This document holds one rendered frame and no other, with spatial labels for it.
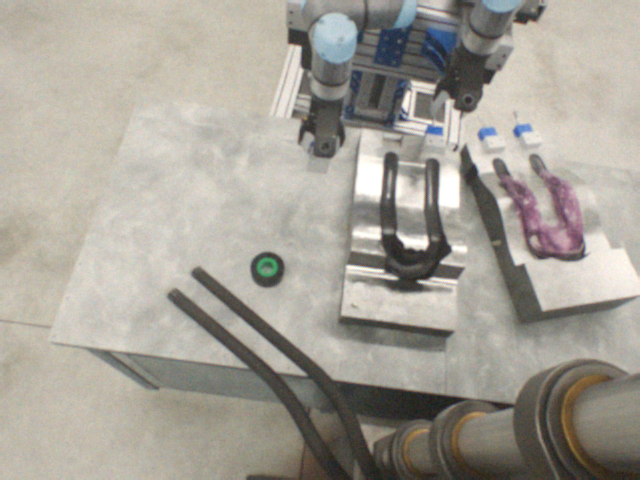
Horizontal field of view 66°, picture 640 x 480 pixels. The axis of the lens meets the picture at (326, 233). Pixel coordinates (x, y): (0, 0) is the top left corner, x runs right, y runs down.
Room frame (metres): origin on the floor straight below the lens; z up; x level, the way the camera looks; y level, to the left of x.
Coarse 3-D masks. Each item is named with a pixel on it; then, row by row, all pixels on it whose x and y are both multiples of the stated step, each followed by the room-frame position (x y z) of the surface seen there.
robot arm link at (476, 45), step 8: (464, 32) 0.85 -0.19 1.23; (472, 32) 0.82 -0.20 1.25; (464, 40) 0.83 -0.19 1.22; (472, 40) 0.82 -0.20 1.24; (480, 40) 0.81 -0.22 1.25; (488, 40) 0.81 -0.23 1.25; (496, 40) 0.82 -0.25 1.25; (472, 48) 0.81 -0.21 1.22; (480, 48) 0.81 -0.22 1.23; (488, 48) 0.81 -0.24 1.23; (496, 48) 0.83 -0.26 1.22
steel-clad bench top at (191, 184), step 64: (128, 128) 0.74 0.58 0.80; (192, 128) 0.79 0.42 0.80; (256, 128) 0.83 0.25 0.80; (128, 192) 0.55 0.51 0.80; (192, 192) 0.59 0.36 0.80; (256, 192) 0.63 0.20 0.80; (320, 192) 0.67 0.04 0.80; (128, 256) 0.39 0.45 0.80; (192, 256) 0.42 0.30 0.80; (320, 256) 0.49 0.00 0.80; (64, 320) 0.21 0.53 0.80; (128, 320) 0.24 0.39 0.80; (192, 320) 0.27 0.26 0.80; (320, 320) 0.33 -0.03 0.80; (512, 320) 0.43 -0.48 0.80; (576, 320) 0.46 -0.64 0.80; (384, 384) 0.22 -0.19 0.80; (448, 384) 0.25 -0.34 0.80; (512, 384) 0.28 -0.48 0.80
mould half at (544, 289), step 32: (480, 160) 0.84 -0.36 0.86; (512, 160) 0.86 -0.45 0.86; (544, 160) 0.88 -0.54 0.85; (480, 192) 0.75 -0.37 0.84; (544, 192) 0.75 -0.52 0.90; (512, 224) 0.64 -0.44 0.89; (512, 256) 0.56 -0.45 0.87; (608, 256) 0.59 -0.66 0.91; (512, 288) 0.50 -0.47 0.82; (544, 288) 0.48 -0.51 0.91; (576, 288) 0.49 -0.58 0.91; (608, 288) 0.51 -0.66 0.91
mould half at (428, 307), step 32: (416, 160) 0.77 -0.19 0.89; (448, 160) 0.79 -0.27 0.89; (352, 192) 0.67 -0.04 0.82; (416, 192) 0.68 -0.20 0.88; (448, 192) 0.70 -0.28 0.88; (352, 224) 0.53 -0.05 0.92; (416, 224) 0.57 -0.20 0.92; (448, 224) 0.59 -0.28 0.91; (352, 256) 0.46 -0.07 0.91; (384, 256) 0.47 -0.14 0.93; (448, 256) 0.49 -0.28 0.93; (352, 288) 0.40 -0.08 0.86; (384, 288) 0.42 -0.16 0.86; (416, 288) 0.43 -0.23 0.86; (448, 288) 0.45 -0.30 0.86; (352, 320) 0.34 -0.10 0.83; (384, 320) 0.34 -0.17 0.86; (416, 320) 0.36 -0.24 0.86; (448, 320) 0.37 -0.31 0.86
